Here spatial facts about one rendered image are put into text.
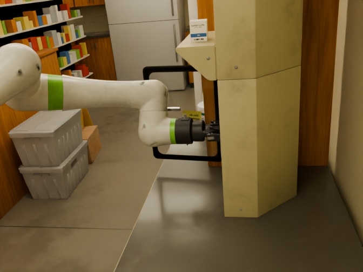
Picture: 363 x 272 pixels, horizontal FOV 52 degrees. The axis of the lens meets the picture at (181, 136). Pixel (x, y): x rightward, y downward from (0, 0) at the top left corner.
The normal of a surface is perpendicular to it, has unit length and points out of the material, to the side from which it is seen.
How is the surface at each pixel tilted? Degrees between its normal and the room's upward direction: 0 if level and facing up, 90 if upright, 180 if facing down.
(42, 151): 95
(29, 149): 95
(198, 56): 90
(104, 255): 0
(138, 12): 90
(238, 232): 0
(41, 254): 0
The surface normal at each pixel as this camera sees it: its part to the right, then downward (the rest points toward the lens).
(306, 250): -0.09, -0.92
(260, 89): 0.59, 0.26
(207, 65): -0.16, 0.39
